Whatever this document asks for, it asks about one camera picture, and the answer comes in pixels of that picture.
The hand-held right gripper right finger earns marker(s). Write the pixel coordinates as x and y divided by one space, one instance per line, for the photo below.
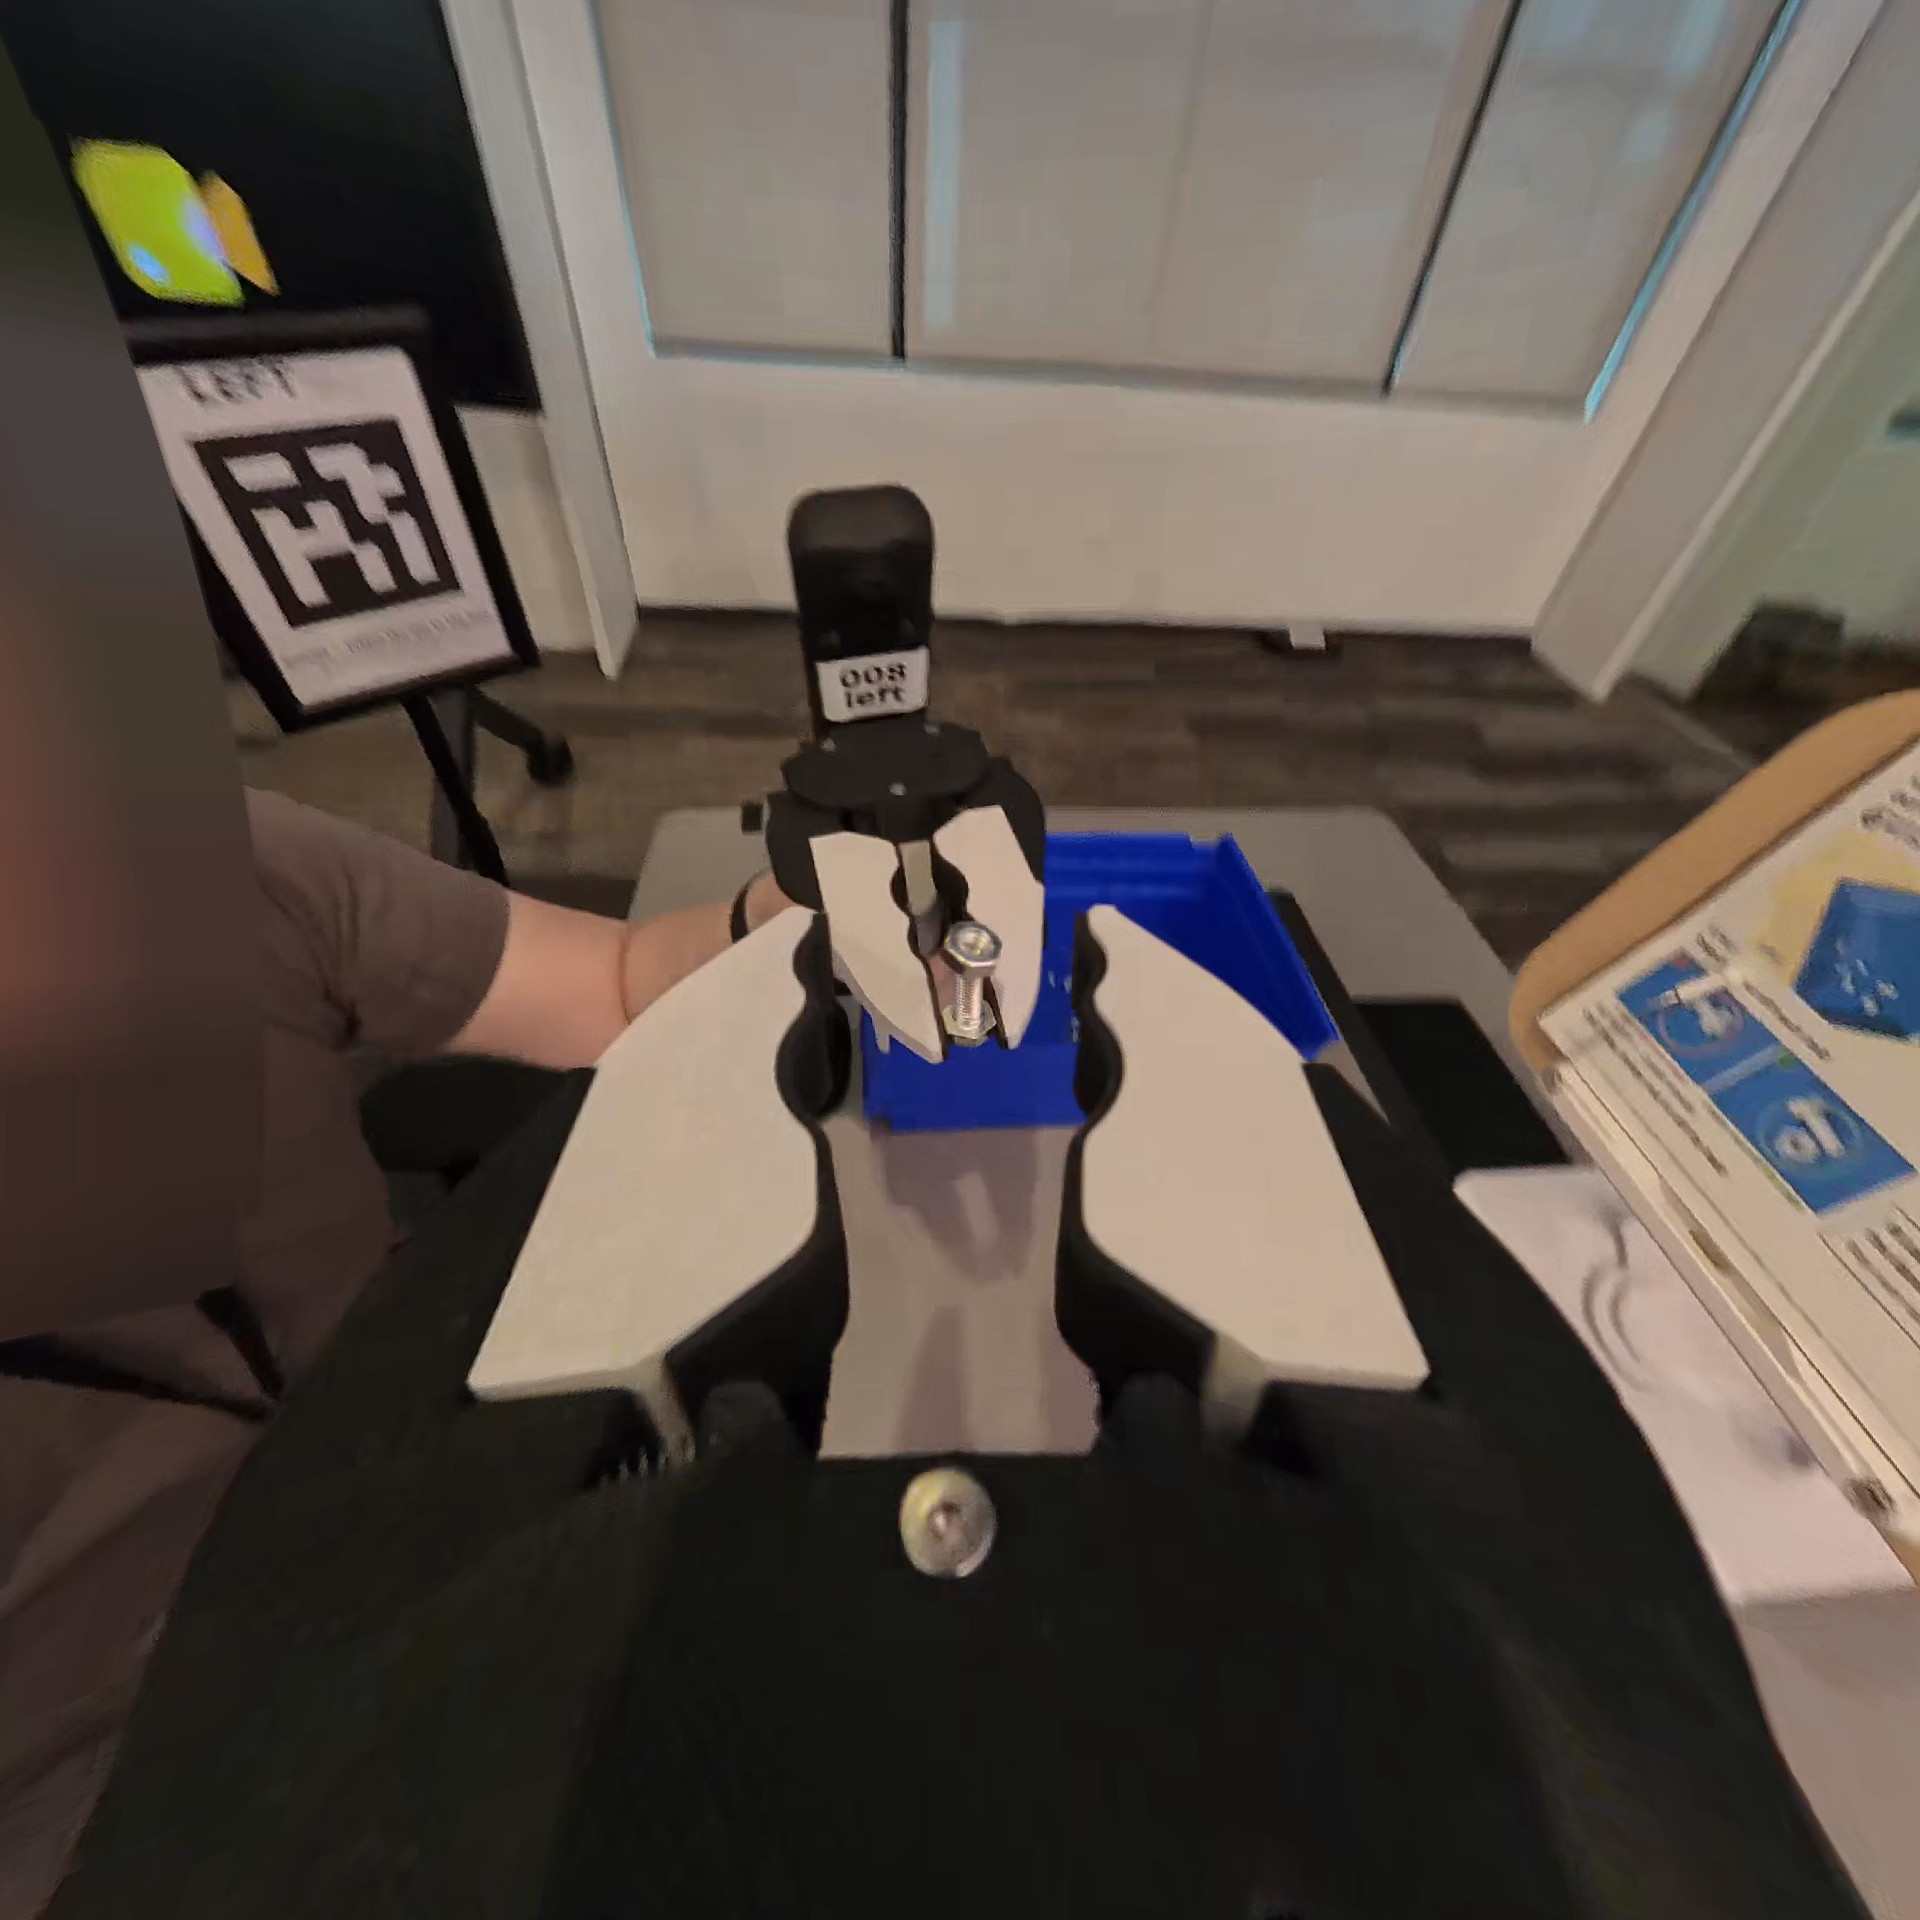
1243 1202

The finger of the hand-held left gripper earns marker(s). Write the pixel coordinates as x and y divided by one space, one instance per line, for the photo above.
994 889
863 931

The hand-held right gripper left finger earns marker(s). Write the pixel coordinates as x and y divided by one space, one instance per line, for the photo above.
660 1202

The long silver hex bolt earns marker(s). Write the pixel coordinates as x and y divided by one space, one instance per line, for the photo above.
972 957

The silver hex nut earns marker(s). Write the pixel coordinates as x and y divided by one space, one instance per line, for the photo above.
963 1032

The blue plastic parts bin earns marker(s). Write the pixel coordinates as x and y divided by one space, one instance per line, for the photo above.
1169 916

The person's left forearm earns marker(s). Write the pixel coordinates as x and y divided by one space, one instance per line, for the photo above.
569 979

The person's left hand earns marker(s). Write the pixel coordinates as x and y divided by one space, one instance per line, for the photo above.
768 907

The black desk mat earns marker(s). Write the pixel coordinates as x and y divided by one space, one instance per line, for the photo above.
1466 1080

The small black floor box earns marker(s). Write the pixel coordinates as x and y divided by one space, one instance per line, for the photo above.
1300 640

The white paper with outlines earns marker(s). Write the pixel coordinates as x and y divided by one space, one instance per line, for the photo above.
1623 1350

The black sign stand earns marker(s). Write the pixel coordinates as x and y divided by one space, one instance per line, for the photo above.
450 799

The wooden instruction board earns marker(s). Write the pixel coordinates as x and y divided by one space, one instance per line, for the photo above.
1594 899

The printed instruction sheet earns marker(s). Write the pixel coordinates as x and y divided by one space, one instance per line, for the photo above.
1770 1080

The framed black-white marker sign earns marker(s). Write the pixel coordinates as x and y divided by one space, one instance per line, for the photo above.
330 529

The large window with blinds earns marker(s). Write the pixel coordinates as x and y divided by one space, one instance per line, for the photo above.
1169 182

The person's torso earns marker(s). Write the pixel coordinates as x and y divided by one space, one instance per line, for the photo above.
91 1575

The large black wall screen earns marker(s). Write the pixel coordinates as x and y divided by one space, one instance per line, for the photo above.
378 154

